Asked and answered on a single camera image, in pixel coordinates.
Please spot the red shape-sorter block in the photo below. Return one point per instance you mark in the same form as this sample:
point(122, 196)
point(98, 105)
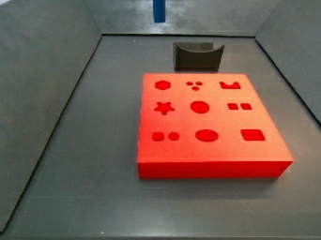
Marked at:
point(206, 129)

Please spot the black curved holder bracket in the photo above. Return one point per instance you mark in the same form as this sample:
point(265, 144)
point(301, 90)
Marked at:
point(197, 56)

